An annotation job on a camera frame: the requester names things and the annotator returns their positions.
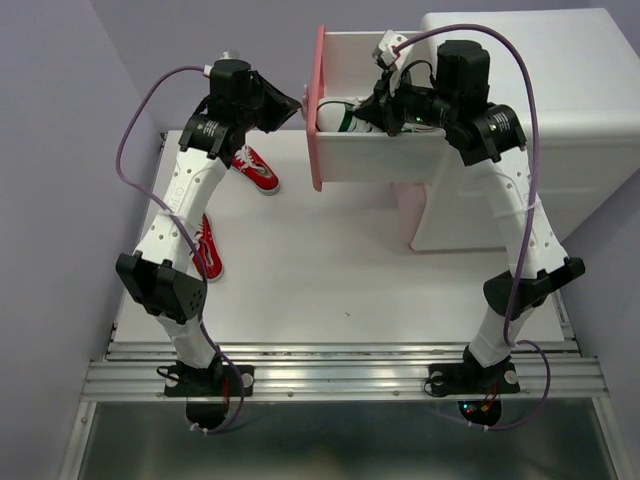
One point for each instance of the red sneaker far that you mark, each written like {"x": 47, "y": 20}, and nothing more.
{"x": 251, "y": 165}

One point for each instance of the red sneaker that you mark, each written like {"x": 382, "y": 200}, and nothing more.
{"x": 207, "y": 262}
{"x": 251, "y": 165}

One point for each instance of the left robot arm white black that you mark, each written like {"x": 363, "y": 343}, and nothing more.
{"x": 165, "y": 274}

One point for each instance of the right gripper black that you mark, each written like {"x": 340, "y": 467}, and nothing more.
{"x": 380, "y": 108}

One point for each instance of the aluminium mounting rail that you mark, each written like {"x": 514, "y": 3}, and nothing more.
{"x": 341, "y": 371}

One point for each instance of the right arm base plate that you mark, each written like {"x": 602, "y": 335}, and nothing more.
{"x": 479, "y": 389}

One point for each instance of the drawer pink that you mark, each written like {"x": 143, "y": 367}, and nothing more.
{"x": 411, "y": 199}
{"x": 343, "y": 67}

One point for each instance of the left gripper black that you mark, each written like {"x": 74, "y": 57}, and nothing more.
{"x": 282, "y": 106}

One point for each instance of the green sneaker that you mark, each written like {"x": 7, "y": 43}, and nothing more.
{"x": 337, "y": 115}

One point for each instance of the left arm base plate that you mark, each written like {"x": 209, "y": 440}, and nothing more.
{"x": 214, "y": 396}

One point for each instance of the red sneaker near left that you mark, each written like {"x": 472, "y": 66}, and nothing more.
{"x": 207, "y": 262}

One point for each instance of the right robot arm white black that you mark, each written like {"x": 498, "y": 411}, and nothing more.
{"x": 492, "y": 145}

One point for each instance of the white shoe cabinet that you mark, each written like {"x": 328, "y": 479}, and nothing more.
{"x": 572, "y": 78}

